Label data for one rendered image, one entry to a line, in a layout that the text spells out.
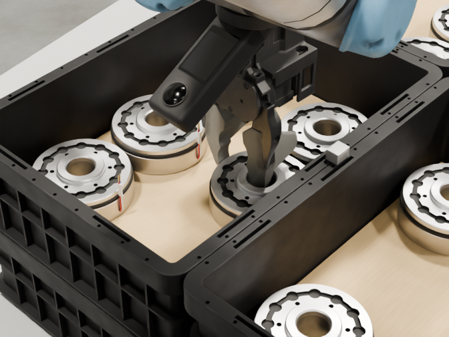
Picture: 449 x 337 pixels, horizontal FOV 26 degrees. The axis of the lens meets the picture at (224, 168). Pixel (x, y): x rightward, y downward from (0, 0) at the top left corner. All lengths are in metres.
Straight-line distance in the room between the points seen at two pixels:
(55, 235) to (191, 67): 0.20
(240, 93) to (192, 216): 0.14
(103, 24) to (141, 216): 0.59
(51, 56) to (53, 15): 1.46
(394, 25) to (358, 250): 0.32
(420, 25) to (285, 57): 0.40
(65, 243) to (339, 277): 0.26
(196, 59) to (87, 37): 0.63
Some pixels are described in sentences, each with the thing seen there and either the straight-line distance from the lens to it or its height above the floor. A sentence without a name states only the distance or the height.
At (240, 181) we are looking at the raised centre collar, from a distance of 0.96.
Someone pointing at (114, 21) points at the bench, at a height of 0.70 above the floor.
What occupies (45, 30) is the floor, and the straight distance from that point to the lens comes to 2.85.
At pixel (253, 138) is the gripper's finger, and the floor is 0.92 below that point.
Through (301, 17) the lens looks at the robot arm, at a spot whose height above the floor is 1.17.
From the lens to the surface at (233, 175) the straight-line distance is 0.97.
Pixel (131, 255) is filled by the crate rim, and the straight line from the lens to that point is 0.80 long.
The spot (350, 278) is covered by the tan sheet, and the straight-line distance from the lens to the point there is 0.92.
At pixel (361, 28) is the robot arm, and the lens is 0.66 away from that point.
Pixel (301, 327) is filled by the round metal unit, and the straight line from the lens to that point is 0.86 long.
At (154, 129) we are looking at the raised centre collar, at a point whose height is 0.87.
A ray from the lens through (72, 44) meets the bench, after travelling 1.48.
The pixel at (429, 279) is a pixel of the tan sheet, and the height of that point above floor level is 0.83.
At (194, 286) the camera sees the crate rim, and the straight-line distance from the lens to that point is 0.77.
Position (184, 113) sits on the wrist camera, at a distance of 0.85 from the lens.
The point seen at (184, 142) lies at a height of 0.86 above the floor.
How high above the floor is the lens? 1.50
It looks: 40 degrees down
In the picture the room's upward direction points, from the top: straight up
